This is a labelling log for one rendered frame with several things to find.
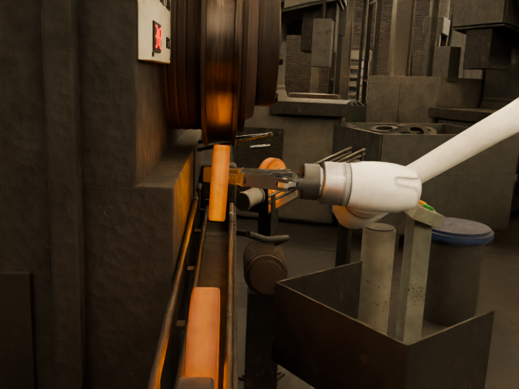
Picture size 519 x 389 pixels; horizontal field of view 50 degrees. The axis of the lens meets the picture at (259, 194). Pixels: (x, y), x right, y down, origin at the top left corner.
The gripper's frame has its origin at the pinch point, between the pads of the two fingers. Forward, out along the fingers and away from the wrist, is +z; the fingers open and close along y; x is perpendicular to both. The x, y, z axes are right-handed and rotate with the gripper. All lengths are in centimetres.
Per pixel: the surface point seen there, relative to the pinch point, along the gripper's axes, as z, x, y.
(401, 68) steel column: -294, 54, 868
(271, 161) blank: -16, -6, 65
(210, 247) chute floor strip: 1.1, -18.6, 9.6
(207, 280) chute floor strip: 1.0, -19.9, -7.9
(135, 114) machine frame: 13.2, 13.2, -27.7
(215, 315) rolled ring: -1, -5, -56
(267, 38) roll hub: -7.6, 28.1, 6.1
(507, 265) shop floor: -173, -77, 195
